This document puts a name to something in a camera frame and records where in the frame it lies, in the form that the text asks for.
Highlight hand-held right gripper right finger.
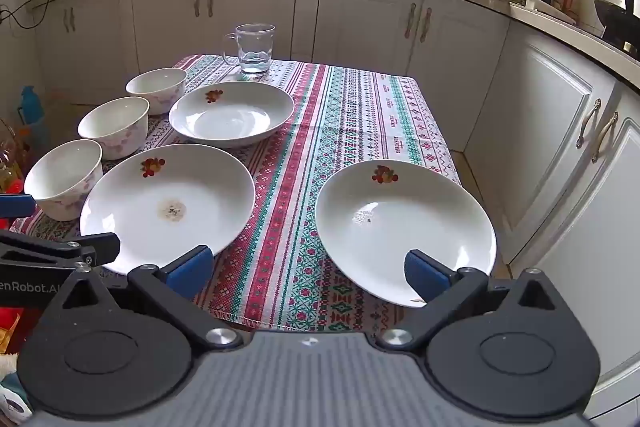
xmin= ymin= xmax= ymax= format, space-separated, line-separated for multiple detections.
xmin=376 ymin=249 xmax=567 ymax=354

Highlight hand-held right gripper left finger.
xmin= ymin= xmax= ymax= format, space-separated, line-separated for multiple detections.
xmin=54 ymin=245 xmax=246 ymax=351

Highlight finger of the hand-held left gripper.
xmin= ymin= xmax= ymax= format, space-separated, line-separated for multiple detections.
xmin=0 ymin=194 xmax=37 ymax=220
xmin=0 ymin=230 xmax=121 ymax=270

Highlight white bowl with pink flowers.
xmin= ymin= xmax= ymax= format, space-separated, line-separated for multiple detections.
xmin=125 ymin=67 xmax=188 ymax=116
xmin=77 ymin=96 xmax=150 ymax=160
xmin=23 ymin=139 xmax=104 ymax=222

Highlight white plate with fruit print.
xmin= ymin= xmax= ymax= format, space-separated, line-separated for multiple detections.
xmin=314 ymin=159 xmax=498 ymax=309

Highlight large white plate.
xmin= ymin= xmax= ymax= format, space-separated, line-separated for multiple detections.
xmin=79 ymin=144 xmax=256 ymax=276

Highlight deep white plate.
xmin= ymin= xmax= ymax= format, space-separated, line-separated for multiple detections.
xmin=168 ymin=81 xmax=295 ymax=149

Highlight red printed box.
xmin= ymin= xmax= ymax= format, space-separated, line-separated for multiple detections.
xmin=0 ymin=307 xmax=36 ymax=354

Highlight teal thermos jug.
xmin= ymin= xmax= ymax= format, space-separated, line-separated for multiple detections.
xmin=19 ymin=85 xmax=51 ymax=146

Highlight patterned tablecloth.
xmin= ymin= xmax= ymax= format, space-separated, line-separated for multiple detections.
xmin=10 ymin=54 xmax=464 ymax=334

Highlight clear glass mug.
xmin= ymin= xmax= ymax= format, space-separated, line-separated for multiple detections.
xmin=222 ymin=23 xmax=276 ymax=76

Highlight white plastic tray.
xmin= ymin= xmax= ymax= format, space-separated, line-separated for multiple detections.
xmin=522 ymin=0 xmax=577 ymax=26

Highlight black wok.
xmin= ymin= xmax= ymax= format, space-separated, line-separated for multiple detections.
xmin=594 ymin=0 xmax=640 ymax=54

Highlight black power cable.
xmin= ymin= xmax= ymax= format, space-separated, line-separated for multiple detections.
xmin=0 ymin=0 xmax=55 ymax=29

